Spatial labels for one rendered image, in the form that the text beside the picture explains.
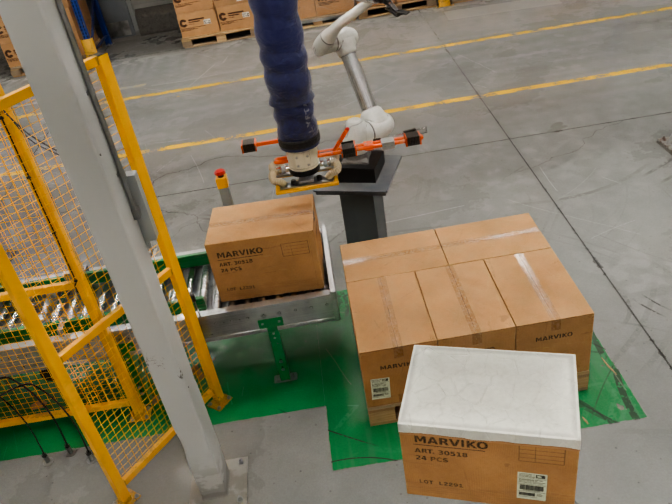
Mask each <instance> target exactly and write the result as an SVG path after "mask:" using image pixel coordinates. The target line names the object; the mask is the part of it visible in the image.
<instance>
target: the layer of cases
mask: <svg viewBox="0 0 672 504"><path fill-rule="evenodd" d="M340 251H341V257H342V263H343V269H344V275H345V281H346V286H347V292H348V298H349V304H350V310H351V315H352V321H353V327H354V332H355V338H356V344H357V349H358V355H359V361H360V366H361V372H362V378H363V383H364V389H365V395H366V401H367V406H368V408H370V407H376V406H382V405H388V404H394V403H399V402H402V399H403V394H404V390H405V385H406V380H407V375H408V371H409V366H410V361H411V357H412V352H413V347H414V345H429V346H445V347H462V348H478V349H495V350H511V351H528V352H544V353H561V354H575V355H576V368H577V372H581V371H587V370H589V363H590V353H591V343H592V333H593V323H594V312H593V310H592V309H591V307H590V306H589V304H588V303H587V301H586V299H585V298H584V296H583V295H582V293H581V292H580V290H579V289H578V287H577V286H576V284H575V283H574V281H573V280H572V278H571V277H570V275H569V274H568V272H567V271H566V269H565V268H564V266H563V265H562V263H561V262H560V260H559V258H558V257H557V255H556V254H555V252H554V251H553V249H552V248H551V246H550V245H549V243H548V242H547V240H546V239H545V237H544V236H543V234H542V233H541V231H540V230H539V228H538V227H537V225H536V224H535V222H534V220H533V219H532V217H531V216H530V214H529V213H525V214H519V215H513V216H507V217H502V218H496V219H490V220H484V221H478V222H472V223H467V224H461V225H455V226H449V227H443V228H437V229H435V231H434V229H432V230H426V231H420V232H414V233H408V234H402V235H397V236H391V237H385V238H379V239H373V240H367V241H362V242H356V243H350V244H344V245H340Z"/></svg>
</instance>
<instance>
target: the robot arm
mask: <svg viewBox="0 0 672 504"><path fill-rule="evenodd" d="M356 1H358V2H361V3H359V4H358V5H356V6H355V7H354V8H352V9H351V10H349V11H348V12H346V13H345V14H344V15H342V16H341V17H340V18H338V19H337V20H336V21H335V22H334V23H332V24H331V25H330V26H329V27H328V28H326V29H325V30H324V31H322V32H321V33H320V34H319V35H318V37H317V38H316V39H315V41H314V43H313V53H314V54H315V55H317V56H324V55H325V54H329V53H333V52H335V53H336V54H337V55H338V57H340V58H341V59H342V62H343V64H344V67H345V69H346V72H347V74H348V77H349V79H350V82H351V84H352V87H353V89H354V92H355V94H356V97H357V99H358V102H359V104H360V107H361V109H362V113H361V116H360V117H361V118H358V117H353V118H350V119H348V120H347V121H346V122H345V124H344V127H343V131H344V130H345V128H346V127H349V131H348V133H347V134H346V136H345V138H344V139H343V142H345V141H351V140H355V144H360V143H363V142H364V141H370V140H372V141H373V139H376V138H385V137H386V136H388V135H389V134H390V133H391V132H392V130H393V128H394V120H393V118H392V116H391V115H389V114H388V113H386V112H384V110H383V109H382V108H381V107H380V106H376V103H375V101H374V98H373V96H372V93H371V91H370V88H369V86H368V83H367V81H366V78H365V75H364V73H363V70H362V68H361V65H360V63H359V60H358V58H357V55H356V53H355V52H356V44H357V42H358V39H359V37H358V33H357V31H356V30H355V29H354V28H351V27H345V26H346V25H347V24H349V23H350V22H351V21H353V20H354V19H355V18H356V17H358V16H359V15H360V14H362V13H363V12H364V11H366V10H367V9H368V8H370V7H371V6H372V5H373V4H377V3H380V4H385V6H386V7H385V10H388V11H389V12H390V13H392V14H393V15H394V16H395V17H399V16H400V15H407V14H409V13H410V11H406V10H401V9H400V10H399V9H398V8H397V7H396V6H395V5H394V4H393V1H392V0H356ZM389 2H391V3H389ZM370 155H371V151H365V150H362V151H357V156H354V157H348V158H342V156H341V154H339V156H340V158H339V159H343V161H342V162H341V164H342V165H347V164H364V165H368V164H369V157H370Z"/></svg>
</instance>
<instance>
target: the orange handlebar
mask: <svg viewBox="0 0 672 504"><path fill-rule="evenodd" d="M394 141H395V145H398V144H404V143H406V141H405V139H404V136H402V137H396V138H394ZM276 143H278V139H272V140H266V141H260V142H256V146H257V147H258V146H264V145H270V144H276ZM380 147H382V143H381V140H378V141H372V140H370V141H364V142H363V143H360V144H356V149H357V151H362V150H365V151H370V150H374V148H380ZM332 150H333V148H330V149H324V150H318V154H317V157H318V158H320V157H326V156H332V155H338V154H341V150H340V147H339V148H338V149H337V151H332ZM325 151H331V152H326V153H320V154H319V152H325ZM273 162H274V164H277V165H278V164H284V163H288V159H287V156H282V157H277V158H275V159H274V161H273Z"/></svg>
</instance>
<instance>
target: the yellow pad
mask: <svg viewBox="0 0 672 504"><path fill-rule="evenodd" d="M335 185H339V180H338V175H335V176H334V177H333V178H332V179H330V180H328V179H326V177H325V176H321V175H317V176H316V177H315V178H314V182H308V183H302V184H299V180H297V181H296V180H295V179H292V180H291V182H287V185H286V187H280V186H279V185H276V195H282V194H288V193H294V192H300V191H306V190H312V189H318V188H324V187H330V186H335Z"/></svg>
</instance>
